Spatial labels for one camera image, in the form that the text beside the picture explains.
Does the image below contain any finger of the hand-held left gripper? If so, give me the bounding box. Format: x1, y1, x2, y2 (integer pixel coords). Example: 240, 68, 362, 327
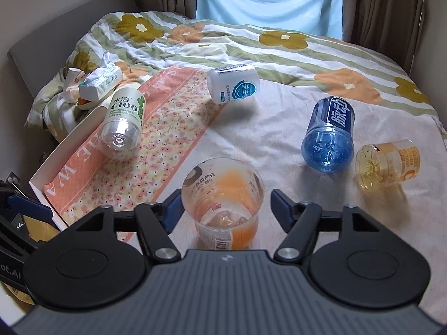
6, 195, 53, 222

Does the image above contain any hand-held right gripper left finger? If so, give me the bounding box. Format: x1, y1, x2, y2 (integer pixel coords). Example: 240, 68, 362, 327
72, 193, 184, 262

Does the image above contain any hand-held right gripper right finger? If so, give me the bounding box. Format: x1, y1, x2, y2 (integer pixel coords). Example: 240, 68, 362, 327
271, 188, 380, 262

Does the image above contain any clear cup orange label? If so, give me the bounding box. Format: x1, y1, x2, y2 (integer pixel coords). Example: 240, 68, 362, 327
180, 157, 264, 251

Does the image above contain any blue plastic cup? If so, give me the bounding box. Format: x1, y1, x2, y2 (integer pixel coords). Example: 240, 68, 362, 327
301, 96, 355, 174

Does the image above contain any clear cup green label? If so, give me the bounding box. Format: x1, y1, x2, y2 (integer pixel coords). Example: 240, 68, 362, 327
98, 88, 145, 160

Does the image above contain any yellow plastic cup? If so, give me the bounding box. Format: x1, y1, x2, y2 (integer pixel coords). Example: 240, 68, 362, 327
355, 139, 421, 194

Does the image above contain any white cup blue label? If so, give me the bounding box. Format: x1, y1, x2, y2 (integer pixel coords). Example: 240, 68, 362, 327
207, 64, 261, 105

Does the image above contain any white tray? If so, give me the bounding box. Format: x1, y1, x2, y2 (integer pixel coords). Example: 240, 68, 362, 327
29, 104, 110, 231

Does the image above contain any peach floral cloth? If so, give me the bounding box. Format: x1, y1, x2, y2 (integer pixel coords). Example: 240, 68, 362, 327
42, 66, 226, 243

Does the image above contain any small white bottle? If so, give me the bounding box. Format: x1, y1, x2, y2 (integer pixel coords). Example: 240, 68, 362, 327
67, 67, 86, 90

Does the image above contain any tissue packet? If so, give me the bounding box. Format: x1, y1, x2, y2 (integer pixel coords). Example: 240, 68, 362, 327
78, 52, 123, 102

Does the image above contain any flower striped quilt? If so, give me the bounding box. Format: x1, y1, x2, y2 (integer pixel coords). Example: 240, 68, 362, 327
24, 11, 447, 141

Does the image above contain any grey headboard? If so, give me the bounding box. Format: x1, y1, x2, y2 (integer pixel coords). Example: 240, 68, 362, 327
7, 0, 144, 99

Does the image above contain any light blue curtain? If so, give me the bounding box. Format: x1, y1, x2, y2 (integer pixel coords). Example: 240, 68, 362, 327
194, 0, 346, 41

